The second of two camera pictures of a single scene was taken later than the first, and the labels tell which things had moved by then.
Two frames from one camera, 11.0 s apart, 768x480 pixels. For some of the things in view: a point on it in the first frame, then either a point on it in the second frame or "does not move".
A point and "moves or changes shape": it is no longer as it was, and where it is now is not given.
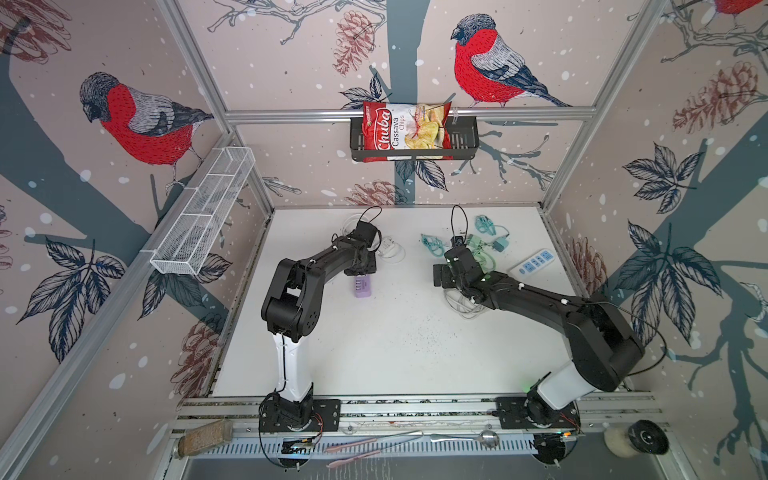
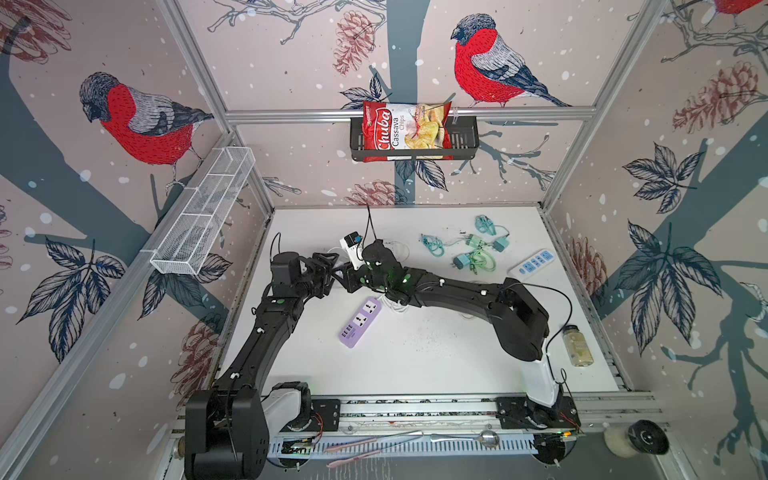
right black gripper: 443,272 to 350,277
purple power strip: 362,286 moves or changes shape
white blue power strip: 532,263 does not move
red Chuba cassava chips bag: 406,127 does not move
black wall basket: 465,144 does not move
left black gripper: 372,265 to 322,266
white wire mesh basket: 200,211 does not move
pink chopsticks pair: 348,445 does not move
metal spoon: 488,439 does not move
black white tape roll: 642,437 does not move
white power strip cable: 350,223 to 396,307
